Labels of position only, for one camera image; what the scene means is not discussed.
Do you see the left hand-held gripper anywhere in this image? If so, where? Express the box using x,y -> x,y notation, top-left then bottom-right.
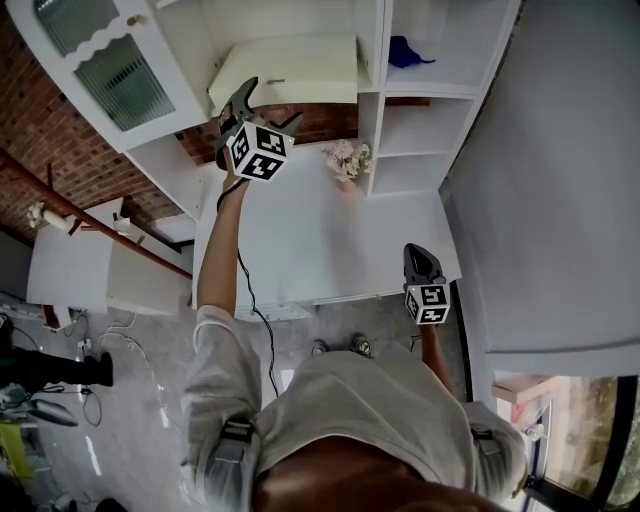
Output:
215,77 -> 305,184

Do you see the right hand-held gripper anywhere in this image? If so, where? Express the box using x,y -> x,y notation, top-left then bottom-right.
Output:
403,243 -> 450,326

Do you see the white shelf unit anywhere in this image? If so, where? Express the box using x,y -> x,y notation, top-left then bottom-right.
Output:
4,0 -> 524,221

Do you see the person's right forearm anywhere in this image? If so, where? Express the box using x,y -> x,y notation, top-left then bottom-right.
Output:
418,323 -> 459,396

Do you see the person's left forearm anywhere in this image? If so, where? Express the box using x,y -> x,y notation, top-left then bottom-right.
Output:
194,167 -> 246,319

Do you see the white table top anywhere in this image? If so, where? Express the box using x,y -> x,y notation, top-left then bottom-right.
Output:
192,144 -> 464,321

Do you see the pink vase with pale flowers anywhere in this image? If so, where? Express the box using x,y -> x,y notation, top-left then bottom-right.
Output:
324,139 -> 376,194

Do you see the person's grey shirt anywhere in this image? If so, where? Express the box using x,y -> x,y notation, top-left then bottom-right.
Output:
180,304 -> 529,504

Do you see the white glass cabinet door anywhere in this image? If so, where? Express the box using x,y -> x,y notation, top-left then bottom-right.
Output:
4,0 -> 209,154

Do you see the blue cloth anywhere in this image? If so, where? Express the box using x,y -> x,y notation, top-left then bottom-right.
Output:
388,35 -> 437,70

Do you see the pink box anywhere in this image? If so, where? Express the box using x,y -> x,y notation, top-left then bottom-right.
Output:
492,372 -> 559,406

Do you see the wooden coat rack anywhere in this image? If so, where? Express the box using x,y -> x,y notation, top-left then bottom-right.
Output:
0,147 -> 194,281

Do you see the person's head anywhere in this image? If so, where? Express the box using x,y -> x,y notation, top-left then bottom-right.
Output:
249,434 -> 516,512

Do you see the white vase with white flowers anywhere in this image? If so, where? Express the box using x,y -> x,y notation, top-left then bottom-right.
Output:
27,200 -> 74,232

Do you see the white side table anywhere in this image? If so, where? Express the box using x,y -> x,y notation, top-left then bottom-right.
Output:
25,197 -> 194,316

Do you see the black framed window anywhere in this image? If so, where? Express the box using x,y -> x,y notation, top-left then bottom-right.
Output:
542,377 -> 640,512

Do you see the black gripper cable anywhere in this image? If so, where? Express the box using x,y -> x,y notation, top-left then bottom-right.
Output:
216,177 -> 280,399

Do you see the grey shoulder strap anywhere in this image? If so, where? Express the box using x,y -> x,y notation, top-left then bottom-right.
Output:
469,424 -> 504,456
212,417 -> 256,494

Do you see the white cable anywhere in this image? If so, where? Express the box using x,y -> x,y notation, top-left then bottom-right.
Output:
94,312 -> 181,431

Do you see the thin black cable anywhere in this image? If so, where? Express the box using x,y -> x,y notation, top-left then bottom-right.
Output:
42,382 -> 104,426

